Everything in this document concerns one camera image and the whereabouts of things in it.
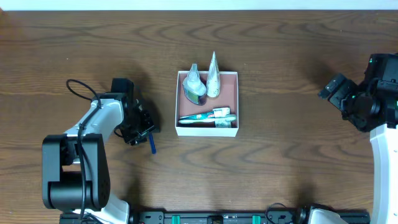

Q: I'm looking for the blue disposable razor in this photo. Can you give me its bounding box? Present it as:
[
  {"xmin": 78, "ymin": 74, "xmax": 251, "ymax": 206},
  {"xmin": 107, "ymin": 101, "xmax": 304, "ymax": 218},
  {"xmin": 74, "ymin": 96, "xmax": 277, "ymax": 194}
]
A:
[{"xmin": 149, "ymin": 133, "xmax": 157, "ymax": 154}]

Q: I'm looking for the clear spray bottle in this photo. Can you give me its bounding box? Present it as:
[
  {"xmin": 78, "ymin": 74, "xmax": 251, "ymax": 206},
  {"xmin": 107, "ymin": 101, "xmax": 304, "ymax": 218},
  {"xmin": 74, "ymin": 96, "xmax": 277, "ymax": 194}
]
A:
[{"xmin": 183, "ymin": 63, "xmax": 206, "ymax": 106}]

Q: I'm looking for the red teal toothpaste tube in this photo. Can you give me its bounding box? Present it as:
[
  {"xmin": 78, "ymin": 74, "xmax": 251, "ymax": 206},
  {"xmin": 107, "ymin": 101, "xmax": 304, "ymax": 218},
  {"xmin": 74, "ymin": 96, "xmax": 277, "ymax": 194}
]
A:
[{"xmin": 180, "ymin": 107, "xmax": 231, "ymax": 120}]

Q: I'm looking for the white cream tube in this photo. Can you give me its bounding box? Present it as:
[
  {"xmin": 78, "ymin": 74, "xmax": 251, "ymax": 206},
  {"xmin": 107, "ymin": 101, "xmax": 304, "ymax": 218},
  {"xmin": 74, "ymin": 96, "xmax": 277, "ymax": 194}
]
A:
[{"xmin": 206, "ymin": 52, "xmax": 221, "ymax": 98}]

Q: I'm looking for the green soap packet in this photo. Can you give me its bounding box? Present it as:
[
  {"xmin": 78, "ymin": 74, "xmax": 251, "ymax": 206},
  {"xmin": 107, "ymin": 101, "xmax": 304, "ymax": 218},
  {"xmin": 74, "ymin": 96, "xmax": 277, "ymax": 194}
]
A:
[{"xmin": 215, "ymin": 120, "xmax": 232, "ymax": 128}]

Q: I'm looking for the green white toothbrush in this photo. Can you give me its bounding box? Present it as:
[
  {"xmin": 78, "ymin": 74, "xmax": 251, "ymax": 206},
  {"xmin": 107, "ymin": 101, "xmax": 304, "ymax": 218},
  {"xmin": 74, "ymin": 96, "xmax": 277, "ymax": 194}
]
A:
[{"xmin": 178, "ymin": 114, "xmax": 237, "ymax": 124}]

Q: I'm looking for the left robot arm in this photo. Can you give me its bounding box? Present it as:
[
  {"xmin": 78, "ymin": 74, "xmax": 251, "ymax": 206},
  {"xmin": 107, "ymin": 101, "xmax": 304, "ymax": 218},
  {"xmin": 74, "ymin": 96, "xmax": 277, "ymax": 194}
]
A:
[{"xmin": 42, "ymin": 78, "xmax": 159, "ymax": 223}]

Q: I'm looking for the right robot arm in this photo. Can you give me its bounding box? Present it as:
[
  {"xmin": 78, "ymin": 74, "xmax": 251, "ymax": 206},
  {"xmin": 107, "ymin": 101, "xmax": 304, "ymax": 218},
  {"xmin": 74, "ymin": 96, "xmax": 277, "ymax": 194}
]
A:
[{"xmin": 297, "ymin": 54, "xmax": 397, "ymax": 224}]

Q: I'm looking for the white open cardboard box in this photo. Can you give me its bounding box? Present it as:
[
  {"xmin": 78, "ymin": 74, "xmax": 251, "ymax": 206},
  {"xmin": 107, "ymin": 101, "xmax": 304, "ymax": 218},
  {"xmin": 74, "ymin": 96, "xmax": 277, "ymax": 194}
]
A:
[{"xmin": 175, "ymin": 71, "xmax": 239, "ymax": 138}]

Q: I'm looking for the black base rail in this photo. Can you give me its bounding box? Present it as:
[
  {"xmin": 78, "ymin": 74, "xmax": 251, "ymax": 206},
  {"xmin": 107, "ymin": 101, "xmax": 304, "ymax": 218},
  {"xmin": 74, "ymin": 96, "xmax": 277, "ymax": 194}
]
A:
[{"xmin": 59, "ymin": 209, "xmax": 370, "ymax": 224}]

